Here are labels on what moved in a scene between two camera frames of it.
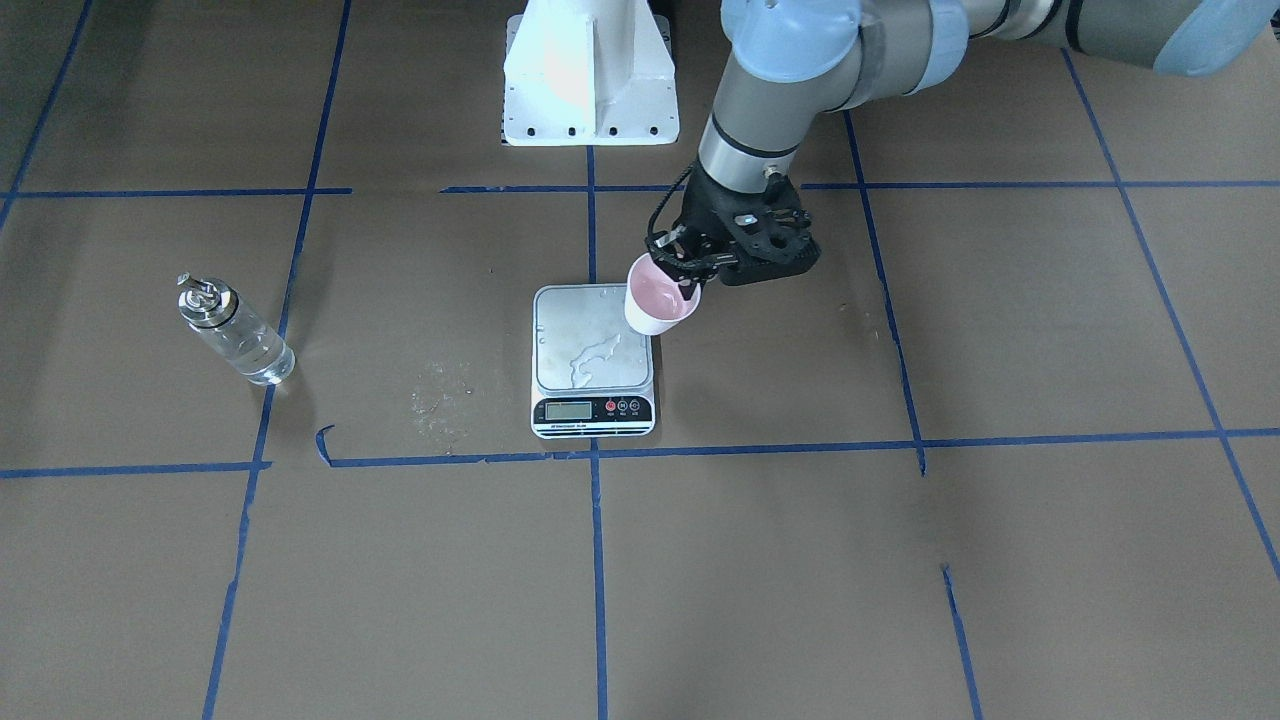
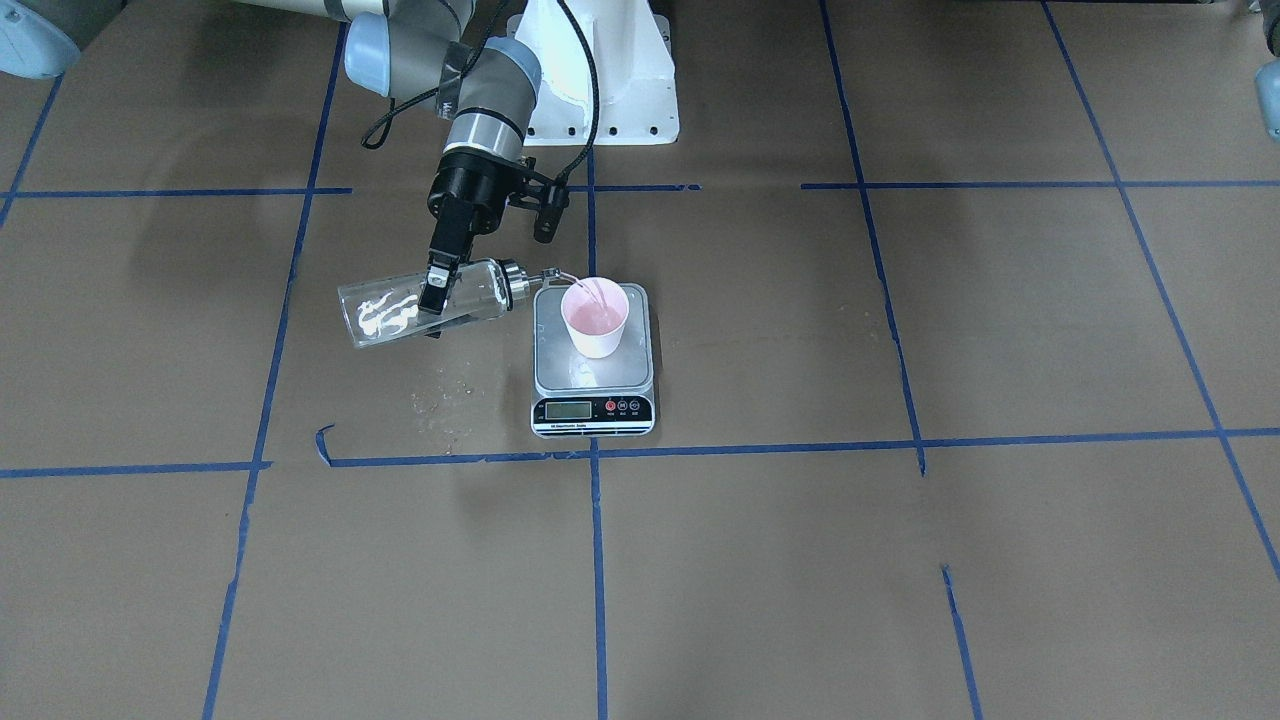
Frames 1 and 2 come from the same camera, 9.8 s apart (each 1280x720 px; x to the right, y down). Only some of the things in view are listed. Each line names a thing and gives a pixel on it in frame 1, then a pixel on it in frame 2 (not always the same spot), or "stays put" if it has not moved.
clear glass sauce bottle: x=211 y=307 -> x=370 y=310
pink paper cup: x=654 y=299 -> x=595 y=310
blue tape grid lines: x=592 y=189 stays put
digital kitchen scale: x=592 y=371 stays put
